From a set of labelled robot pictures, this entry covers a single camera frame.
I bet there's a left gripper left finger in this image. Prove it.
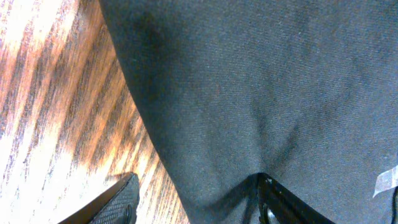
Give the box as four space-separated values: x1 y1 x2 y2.
60 172 139 224

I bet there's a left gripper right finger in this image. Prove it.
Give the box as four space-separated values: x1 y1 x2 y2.
257 173 334 224

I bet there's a black garment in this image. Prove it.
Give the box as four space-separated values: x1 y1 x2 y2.
100 0 397 223

